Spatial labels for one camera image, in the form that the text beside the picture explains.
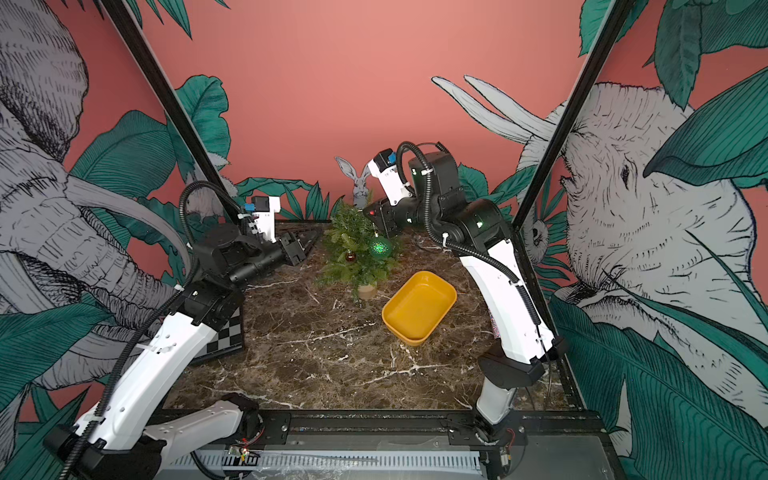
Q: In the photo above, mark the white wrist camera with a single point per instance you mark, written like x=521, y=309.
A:
x=384, y=168
x=260, y=213

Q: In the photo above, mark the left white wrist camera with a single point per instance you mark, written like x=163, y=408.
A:
x=260, y=213

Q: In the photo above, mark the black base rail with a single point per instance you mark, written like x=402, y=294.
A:
x=460, y=427

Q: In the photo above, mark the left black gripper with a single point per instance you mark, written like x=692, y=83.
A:
x=293, y=248

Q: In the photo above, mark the green glitter ball ornament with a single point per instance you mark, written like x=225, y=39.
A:
x=380, y=248

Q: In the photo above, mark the yellow plastic tray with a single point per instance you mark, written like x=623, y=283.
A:
x=418, y=307

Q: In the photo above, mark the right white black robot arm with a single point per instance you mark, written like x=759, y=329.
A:
x=424, y=190

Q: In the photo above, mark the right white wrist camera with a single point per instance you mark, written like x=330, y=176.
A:
x=384, y=168

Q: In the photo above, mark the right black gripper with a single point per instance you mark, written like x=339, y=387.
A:
x=387, y=216

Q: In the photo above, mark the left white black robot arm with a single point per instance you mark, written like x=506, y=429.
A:
x=115, y=440

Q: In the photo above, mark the small artificial christmas tree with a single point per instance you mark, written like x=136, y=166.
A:
x=350, y=230

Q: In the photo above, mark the black white checkerboard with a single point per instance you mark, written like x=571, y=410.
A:
x=228, y=340

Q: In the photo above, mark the white slotted cable duct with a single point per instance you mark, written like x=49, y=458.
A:
x=467, y=462

